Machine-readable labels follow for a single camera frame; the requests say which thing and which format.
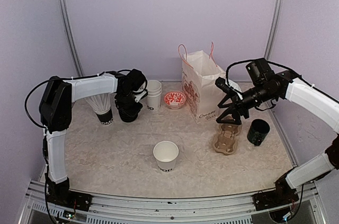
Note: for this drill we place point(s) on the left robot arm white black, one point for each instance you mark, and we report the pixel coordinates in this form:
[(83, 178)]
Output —
[(128, 86)]

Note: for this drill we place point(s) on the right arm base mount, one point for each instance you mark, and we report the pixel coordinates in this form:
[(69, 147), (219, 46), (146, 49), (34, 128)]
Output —
[(282, 194)]

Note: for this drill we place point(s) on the left aluminium corner post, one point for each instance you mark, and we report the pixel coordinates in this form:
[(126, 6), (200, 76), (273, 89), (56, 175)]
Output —
[(70, 38)]

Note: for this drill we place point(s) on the stack of white paper cups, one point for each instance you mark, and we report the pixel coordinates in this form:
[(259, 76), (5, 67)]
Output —
[(154, 89)]

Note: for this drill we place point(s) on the aluminium front rail frame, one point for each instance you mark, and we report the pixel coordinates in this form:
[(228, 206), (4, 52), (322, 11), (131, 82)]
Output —
[(236, 208)]

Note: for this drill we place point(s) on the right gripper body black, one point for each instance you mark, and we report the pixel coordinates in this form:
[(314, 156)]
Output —
[(263, 95)]

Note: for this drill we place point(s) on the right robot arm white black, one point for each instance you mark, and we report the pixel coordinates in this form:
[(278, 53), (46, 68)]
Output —
[(287, 85)]

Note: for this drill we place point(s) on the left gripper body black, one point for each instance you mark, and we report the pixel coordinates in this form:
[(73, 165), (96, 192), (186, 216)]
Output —
[(126, 104)]

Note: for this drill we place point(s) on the cup holding white straws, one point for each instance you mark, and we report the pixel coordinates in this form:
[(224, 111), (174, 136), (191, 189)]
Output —
[(101, 105)]

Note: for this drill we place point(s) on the right aluminium corner post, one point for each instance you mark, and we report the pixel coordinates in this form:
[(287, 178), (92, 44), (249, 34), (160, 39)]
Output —
[(273, 29)]

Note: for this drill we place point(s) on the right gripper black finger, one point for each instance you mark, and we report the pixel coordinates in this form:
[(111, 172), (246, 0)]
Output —
[(228, 101), (229, 116)]

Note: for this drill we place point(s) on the brown pulp cup carrier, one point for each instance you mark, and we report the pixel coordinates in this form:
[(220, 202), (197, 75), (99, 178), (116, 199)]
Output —
[(226, 140)]

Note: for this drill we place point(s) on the white paper takeout bag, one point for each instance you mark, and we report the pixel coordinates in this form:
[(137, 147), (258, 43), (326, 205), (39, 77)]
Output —
[(199, 73)]

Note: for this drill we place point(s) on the red white patterned bowl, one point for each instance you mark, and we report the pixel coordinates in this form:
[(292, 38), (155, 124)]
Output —
[(175, 99)]

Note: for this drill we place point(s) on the aluminium corner post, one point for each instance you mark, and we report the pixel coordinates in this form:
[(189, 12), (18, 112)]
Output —
[(70, 38), (273, 29)]

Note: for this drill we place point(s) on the dark green mug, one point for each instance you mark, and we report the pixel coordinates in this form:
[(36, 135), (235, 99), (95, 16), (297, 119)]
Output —
[(258, 131)]

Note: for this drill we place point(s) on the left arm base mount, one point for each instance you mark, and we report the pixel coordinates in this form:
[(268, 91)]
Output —
[(60, 194)]

